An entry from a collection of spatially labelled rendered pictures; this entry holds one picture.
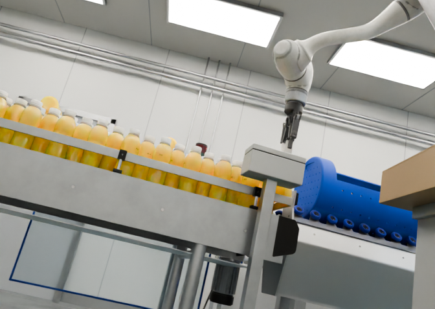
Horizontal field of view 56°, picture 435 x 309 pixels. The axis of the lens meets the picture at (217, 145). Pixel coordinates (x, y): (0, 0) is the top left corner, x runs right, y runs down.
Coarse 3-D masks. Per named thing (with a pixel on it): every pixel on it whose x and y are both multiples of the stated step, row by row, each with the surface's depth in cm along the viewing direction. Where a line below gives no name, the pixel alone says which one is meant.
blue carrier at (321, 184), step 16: (320, 160) 173; (304, 176) 184; (320, 176) 167; (336, 176) 168; (304, 192) 179; (320, 192) 165; (336, 192) 166; (352, 192) 167; (368, 192) 169; (304, 208) 174; (320, 208) 166; (336, 208) 167; (352, 208) 167; (368, 208) 168; (384, 208) 169; (336, 224) 172; (368, 224) 171; (384, 224) 171; (400, 224) 171; (416, 224) 172
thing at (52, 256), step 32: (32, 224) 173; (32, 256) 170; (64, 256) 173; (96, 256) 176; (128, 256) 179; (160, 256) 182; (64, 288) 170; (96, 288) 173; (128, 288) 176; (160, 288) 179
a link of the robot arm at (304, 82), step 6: (312, 66) 171; (306, 72) 164; (312, 72) 170; (300, 78) 163; (306, 78) 165; (312, 78) 171; (288, 84) 168; (294, 84) 166; (300, 84) 165; (306, 84) 166; (306, 90) 167
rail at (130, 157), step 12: (0, 120) 135; (24, 132) 136; (36, 132) 137; (48, 132) 138; (72, 144) 139; (84, 144) 140; (96, 144) 141; (132, 156) 143; (156, 168) 144; (168, 168) 145; (180, 168) 146; (204, 180) 147; (216, 180) 148; (228, 180) 149; (252, 192) 150; (288, 204) 152
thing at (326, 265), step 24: (288, 216) 164; (312, 240) 158; (336, 240) 162; (360, 240) 165; (264, 264) 175; (288, 264) 156; (312, 264) 158; (336, 264) 159; (360, 264) 161; (384, 264) 163; (408, 264) 166; (264, 288) 168; (288, 288) 157; (312, 288) 159; (336, 288) 160; (360, 288) 162; (384, 288) 163; (408, 288) 165
